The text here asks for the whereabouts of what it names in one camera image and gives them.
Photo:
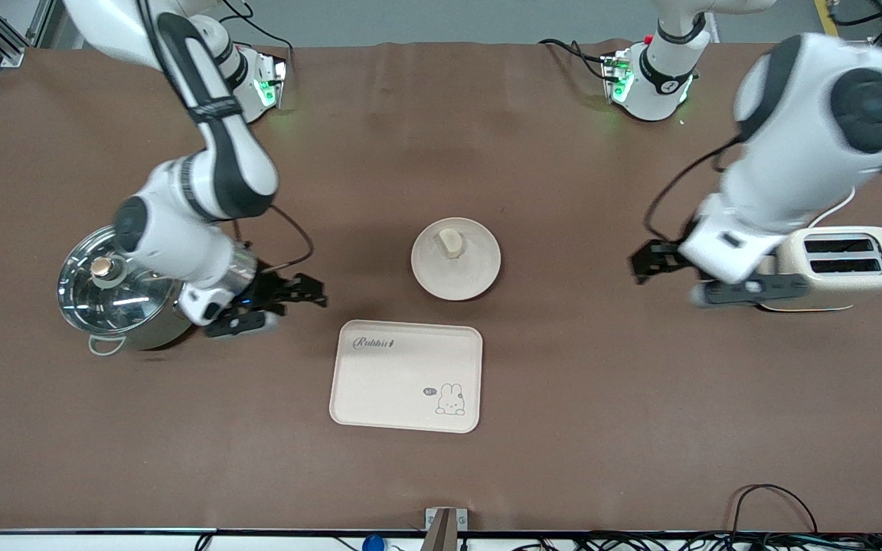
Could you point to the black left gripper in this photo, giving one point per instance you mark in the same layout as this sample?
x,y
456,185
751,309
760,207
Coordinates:
x,y
664,258

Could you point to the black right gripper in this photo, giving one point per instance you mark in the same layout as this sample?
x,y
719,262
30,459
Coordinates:
x,y
269,288

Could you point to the cream round plate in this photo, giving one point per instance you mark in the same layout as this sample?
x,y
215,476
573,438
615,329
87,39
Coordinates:
x,y
456,279

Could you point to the small cream bun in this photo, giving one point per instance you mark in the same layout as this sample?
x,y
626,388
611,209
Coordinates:
x,y
450,243

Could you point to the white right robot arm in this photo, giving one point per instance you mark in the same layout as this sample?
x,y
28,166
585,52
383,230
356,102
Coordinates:
x,y
219,161

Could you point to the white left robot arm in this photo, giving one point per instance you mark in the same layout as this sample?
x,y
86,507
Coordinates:
x,y
793,153

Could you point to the cream rabbit print tray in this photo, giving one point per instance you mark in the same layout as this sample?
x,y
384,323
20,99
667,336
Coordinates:
x,y
403,383

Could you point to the steel pot with glass lid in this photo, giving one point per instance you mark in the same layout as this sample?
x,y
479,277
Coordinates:
x,y
142,333

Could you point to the cream two-slot toaster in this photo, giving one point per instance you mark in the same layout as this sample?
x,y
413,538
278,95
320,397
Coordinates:
x,y
847,283

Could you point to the glass pot lid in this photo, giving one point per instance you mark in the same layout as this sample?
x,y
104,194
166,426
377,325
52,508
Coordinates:
x,y
96,295

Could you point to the brown table cover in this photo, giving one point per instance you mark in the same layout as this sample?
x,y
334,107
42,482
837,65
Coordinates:
x,y
441,474

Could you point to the blue round cap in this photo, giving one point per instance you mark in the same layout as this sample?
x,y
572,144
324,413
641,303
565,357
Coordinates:
x,y
373,544

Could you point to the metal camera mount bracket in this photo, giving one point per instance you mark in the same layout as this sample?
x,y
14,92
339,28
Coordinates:
x,y
445,528

